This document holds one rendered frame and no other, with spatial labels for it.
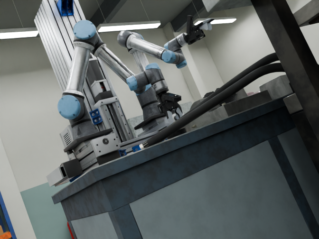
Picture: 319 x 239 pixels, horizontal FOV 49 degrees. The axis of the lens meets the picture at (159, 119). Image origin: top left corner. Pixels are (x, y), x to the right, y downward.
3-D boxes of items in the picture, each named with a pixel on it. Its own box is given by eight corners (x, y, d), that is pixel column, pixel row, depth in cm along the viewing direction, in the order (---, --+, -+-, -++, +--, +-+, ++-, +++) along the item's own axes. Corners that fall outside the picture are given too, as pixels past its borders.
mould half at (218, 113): (172, 148, 180) (161, 124, 182) (209, 133, 193) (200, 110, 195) (229, 118, 137) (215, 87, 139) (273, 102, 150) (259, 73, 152)
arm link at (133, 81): (132, 94, 195) (150, 87, 196) (130, 90, 184) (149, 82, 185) (126, 81, 196) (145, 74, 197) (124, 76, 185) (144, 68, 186)
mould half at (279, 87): (210, 133, 197) (202, 115, 199) (233, 124, 216) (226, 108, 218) (289, 96, 164) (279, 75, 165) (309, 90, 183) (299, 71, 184)
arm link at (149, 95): (137, 108, 226) (129, 89, 227) (147, 107, 238) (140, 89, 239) (152, 100, 220) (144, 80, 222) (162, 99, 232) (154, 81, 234)
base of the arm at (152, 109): (140, 124, 229) (134, 110, 230) (158, 118, 238) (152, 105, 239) (152, 116, 217) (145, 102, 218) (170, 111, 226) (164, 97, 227)
